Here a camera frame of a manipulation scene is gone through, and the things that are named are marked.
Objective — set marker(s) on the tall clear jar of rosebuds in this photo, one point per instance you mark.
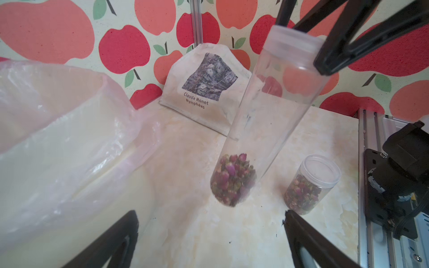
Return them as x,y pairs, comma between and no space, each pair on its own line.
283,86

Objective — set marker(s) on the cream trash bin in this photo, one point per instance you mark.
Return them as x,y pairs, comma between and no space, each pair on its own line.
124,188

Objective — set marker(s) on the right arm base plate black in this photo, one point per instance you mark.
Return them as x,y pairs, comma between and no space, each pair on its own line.
393,197

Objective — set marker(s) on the aluminium front rail frame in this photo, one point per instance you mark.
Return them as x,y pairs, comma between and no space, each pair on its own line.
377,247

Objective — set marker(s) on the pink plastic bin liner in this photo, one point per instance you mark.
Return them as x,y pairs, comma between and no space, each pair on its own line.
61,128

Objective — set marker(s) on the right clear jar of rosebuds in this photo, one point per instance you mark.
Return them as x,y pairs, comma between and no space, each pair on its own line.
316,176

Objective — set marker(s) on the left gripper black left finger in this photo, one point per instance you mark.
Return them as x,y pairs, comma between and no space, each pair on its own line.
114,248

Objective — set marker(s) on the white Monet tote bag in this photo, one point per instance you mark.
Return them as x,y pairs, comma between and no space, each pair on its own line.
207,86

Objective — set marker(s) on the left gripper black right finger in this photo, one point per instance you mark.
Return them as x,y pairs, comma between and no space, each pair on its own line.
309,248

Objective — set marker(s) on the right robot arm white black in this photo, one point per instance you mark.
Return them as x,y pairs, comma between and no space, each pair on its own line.
407,167

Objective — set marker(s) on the right aluminium corner post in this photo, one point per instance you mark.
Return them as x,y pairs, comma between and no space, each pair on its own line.
196,15

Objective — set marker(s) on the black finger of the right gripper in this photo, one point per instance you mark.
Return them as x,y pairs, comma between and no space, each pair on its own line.
368,30
301,13

